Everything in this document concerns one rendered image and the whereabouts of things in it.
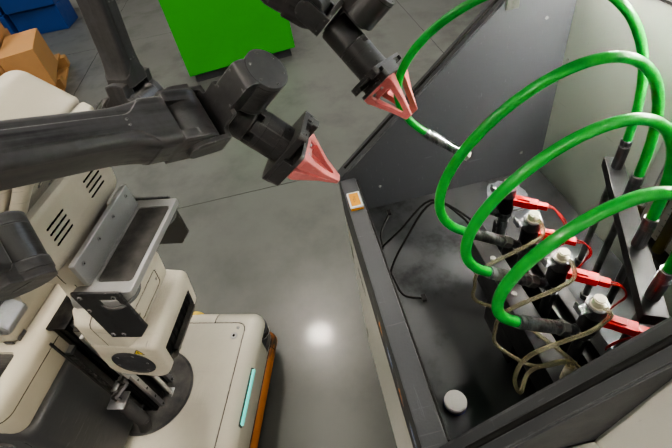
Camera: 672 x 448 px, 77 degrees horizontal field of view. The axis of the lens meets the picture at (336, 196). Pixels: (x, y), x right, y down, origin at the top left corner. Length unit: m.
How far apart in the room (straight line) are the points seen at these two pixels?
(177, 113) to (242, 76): 0.09
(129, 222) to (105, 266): 0.12
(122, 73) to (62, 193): 0.25
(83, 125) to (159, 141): 0.07
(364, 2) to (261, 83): 0.28
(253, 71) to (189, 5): 3.29
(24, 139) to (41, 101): 0.42
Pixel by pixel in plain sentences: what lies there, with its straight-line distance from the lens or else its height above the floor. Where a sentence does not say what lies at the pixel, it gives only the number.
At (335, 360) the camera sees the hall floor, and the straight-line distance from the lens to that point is 1.84.
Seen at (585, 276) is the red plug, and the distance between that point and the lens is 0.71.
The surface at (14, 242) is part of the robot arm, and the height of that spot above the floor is 1.27.
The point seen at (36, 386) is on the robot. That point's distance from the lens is 1.30.
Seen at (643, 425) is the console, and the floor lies 1.07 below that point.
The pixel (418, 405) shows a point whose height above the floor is 0.95.
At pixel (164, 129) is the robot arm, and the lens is 0.51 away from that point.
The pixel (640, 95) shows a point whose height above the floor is 1.25.
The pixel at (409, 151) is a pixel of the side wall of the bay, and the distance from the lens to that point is 1.06.
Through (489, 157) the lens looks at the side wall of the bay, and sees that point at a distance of 1.17.
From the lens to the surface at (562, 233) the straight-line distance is 0.49.
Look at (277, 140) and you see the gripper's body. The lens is 0.59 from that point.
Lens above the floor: 1.64
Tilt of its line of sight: 43 degrees down
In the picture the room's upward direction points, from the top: 11 degrees counter-clockwise
